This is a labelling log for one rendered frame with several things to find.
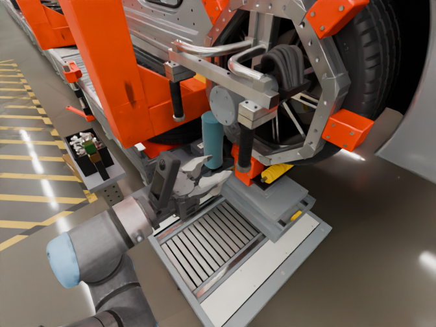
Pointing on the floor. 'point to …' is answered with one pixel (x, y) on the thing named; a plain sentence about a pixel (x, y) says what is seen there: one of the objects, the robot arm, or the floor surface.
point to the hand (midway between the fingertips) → (218, 163)
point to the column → (112, 194)
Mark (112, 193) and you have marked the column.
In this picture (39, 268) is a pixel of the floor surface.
